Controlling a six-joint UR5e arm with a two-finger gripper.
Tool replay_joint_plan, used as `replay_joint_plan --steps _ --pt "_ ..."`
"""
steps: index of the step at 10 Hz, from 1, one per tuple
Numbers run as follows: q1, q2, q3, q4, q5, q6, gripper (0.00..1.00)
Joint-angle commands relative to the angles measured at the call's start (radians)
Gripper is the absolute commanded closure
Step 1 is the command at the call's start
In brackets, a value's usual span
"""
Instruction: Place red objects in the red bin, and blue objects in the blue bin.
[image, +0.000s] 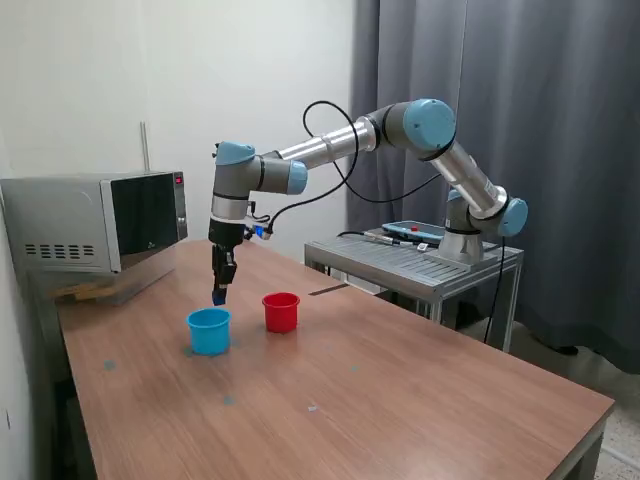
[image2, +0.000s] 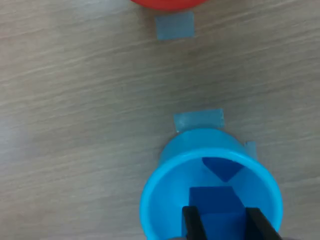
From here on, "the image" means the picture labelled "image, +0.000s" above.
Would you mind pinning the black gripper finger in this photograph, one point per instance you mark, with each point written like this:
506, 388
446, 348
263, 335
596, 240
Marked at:
229, 272
216, 265

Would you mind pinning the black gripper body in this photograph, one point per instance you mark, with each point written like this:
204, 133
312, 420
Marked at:
227, 232

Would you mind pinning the blue cube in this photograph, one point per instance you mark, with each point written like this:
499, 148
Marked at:
219, 299

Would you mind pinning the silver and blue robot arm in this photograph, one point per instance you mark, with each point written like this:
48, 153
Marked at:
350, 137

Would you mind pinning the red plastic cup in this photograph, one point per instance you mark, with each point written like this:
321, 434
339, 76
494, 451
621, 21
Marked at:
281, 315

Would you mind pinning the blue plastic cup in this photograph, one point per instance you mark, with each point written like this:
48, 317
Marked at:
210, 337

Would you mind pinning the grey microwave stand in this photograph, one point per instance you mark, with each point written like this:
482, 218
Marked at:
145, 285

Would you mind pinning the black tape strip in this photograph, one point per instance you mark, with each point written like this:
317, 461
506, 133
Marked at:
327, 290

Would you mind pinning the wooden boards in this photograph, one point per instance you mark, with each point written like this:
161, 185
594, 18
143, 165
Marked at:
80, 292

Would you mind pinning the silver microwave oven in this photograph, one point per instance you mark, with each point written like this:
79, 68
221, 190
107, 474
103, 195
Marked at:
65, 220

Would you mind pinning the black rod tool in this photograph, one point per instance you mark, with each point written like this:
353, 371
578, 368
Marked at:
390, 241

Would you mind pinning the blue teach pendant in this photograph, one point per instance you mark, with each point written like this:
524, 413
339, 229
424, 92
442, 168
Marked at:
405, 229

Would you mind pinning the grey metal robot cart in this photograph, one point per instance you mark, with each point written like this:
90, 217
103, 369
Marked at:
425, 267

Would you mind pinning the grey curtain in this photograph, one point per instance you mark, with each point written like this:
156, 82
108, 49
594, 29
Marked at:
550, 150

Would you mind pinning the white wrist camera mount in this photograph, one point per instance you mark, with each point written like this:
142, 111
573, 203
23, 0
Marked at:
259, 229

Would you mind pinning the white wall pipe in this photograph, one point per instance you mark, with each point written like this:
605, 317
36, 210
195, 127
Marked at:
145, 145

